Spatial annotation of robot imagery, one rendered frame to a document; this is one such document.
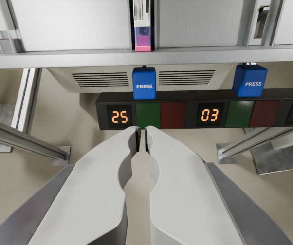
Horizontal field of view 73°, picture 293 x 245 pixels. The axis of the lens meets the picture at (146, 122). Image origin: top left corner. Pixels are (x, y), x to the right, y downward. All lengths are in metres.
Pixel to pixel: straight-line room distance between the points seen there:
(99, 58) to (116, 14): 0.04
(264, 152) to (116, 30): 0.89
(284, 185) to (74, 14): 0.98
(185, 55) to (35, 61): 0.14
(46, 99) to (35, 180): 0.39
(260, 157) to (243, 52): 0.82
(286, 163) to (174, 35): 0.91
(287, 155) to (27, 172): 1.14
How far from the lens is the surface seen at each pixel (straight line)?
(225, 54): 0.20
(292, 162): 1.07
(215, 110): 0.25
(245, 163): 0.98
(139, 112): 0.24
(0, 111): 1.19
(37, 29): 0.23
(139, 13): 0.19
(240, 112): 0.26
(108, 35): 0.21
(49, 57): 0.21
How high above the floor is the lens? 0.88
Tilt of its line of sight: 71 degrees down
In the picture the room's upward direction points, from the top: 4 degrees counter-clockwise
